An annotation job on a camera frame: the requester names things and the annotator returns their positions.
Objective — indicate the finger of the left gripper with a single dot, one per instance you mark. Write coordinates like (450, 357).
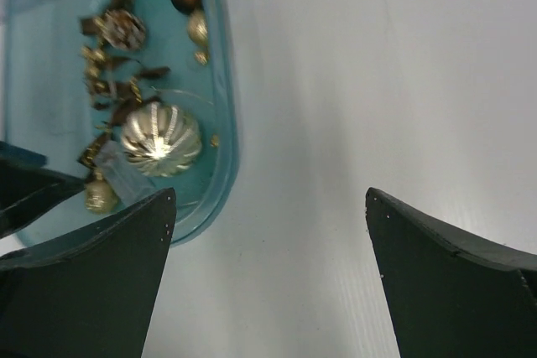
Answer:
(29, 189)

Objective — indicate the clear plastic packet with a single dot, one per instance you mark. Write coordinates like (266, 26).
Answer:
(127, 182)

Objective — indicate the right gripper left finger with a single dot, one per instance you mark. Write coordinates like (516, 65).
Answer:
(90, 292)

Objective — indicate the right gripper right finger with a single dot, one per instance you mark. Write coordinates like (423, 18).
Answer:
(451, 293)

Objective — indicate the blue plastic tub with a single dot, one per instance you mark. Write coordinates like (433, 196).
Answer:
(47, 109)

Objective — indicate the tiny gold bead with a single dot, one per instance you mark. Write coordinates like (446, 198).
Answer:
(214, 141)

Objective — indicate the brown ribbon bow garland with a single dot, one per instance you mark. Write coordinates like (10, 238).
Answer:
(112, 80)

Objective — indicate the small gold glitter bauble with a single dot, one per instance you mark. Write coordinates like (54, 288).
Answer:
(197, 31)

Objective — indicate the large silver ribbed bauble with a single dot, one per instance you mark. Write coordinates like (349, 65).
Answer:
(161, 140)

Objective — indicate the frosted pine cone ornament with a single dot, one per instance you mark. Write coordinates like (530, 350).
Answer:
(123, 30)

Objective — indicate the gold bauble near packet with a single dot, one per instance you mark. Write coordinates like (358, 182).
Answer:
(100, 197)

